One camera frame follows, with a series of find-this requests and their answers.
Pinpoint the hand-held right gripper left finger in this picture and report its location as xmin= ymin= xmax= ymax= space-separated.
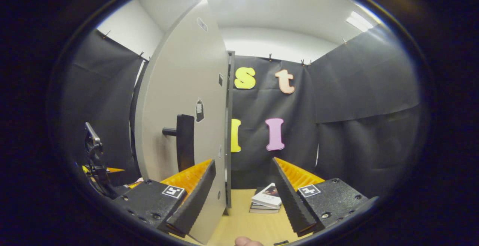
xmin=112 ymin=159 xmax=217 ymax=238

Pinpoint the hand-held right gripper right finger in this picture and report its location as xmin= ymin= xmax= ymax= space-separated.
xmin=271 ymin=157 xmax=370 ymax=238

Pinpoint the black cabinet door handle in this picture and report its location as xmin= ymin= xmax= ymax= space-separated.
xmin=162 ymin=114 xmax=195 ymax=172

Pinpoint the beige cabinet door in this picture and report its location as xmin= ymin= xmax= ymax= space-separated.
xmin=135 ymin=0 xmax=231 ymax=245

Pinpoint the white book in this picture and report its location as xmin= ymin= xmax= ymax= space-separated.
xmin=251 ymin=182 xmax=282 ymax=207

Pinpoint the grey book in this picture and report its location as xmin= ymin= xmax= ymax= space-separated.
xmin=249 ymin=202 xmax=281 ymax=214

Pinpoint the black backdrop cloth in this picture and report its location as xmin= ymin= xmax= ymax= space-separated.
xmin=230 ymin=24 xmax=425 ymax=198
xmin=61 ymin=29 xmax=150 ymax=186

